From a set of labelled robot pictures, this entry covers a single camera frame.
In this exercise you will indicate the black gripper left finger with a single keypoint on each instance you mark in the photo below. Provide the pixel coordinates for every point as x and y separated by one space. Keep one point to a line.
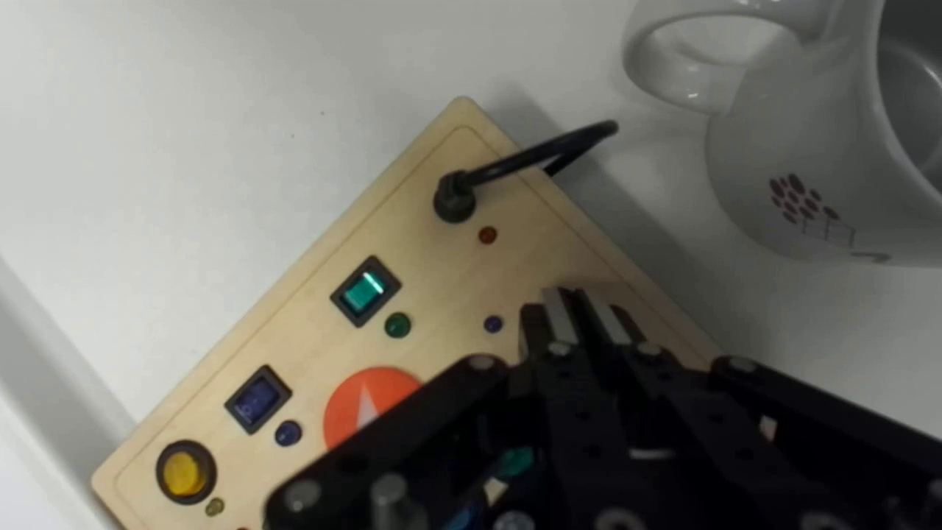
549 431

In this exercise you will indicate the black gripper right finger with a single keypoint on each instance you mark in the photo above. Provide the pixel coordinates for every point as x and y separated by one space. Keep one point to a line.
746 443

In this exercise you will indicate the wooden button board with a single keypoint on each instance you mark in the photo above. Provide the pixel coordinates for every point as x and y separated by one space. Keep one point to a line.
393 244

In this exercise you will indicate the white mug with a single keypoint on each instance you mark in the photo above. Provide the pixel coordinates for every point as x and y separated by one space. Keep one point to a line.
814 147

